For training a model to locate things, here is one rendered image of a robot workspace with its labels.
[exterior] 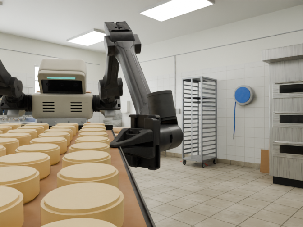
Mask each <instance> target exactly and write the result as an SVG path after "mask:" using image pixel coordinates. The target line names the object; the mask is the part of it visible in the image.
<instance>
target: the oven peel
mask: <svg viewBox="0 0 303 227"><path fill-rule="evenodd" d="M260 172H262V173H269V150H264V149H261V163H260Z"/></svg>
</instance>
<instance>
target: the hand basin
mask: <svg viewBox="0 0 303 227"><path fill-rule="evenodd" d="M126 112H130V101H121V110H115V117H114V118H112V120H104V124H105V125H113V127H121V126H122V113H126Z"/></svg>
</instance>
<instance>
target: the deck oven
mask: <svg viewBox="0 0 303 227"><path fill-rule="evenodd" d="M262 61H263V62H266V63H268V64H269V175H270V176H273V183H274V184H279V185H284V186H291V187H296V188H302V189H303V43H302V44H297V45H290V46H284V47H278V48H273V49H267V50H262Z"/></svg>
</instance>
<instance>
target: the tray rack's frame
mask: <svg viewBox="0 0 303 227"><path fill-rule="evenodd" d="M203 78H204V79H209V80H214V81H216V79H214V78H209V77H204V76H198V77H187V78H182V132H183V131H184V129H183V127H184V125H183V122H184V120H183V118H184V116H183V114H184V112H183V109H184V108H183V105H184V103H183V101H184V99H183V96H184V95H183V92H184V90H183V88H184V86H183V84H184V82H183V80H187V81H191V156H189V157H185V158H184V155H183V153H184V150H183V148H184V146H183V144H184V142H183V141H182V159H183V161H184V163H186V160H190V161H197V162H202V163H203V165H204V166H205V164H204V163H205V162H206V161H208V160H212V159H213V160H214V159H215V163H216V157H215V156H207V155H205V156H203V116H202V82H207V81H204V80H202V79H203ZM193 82H200V83H201V155H193Z"/></svg>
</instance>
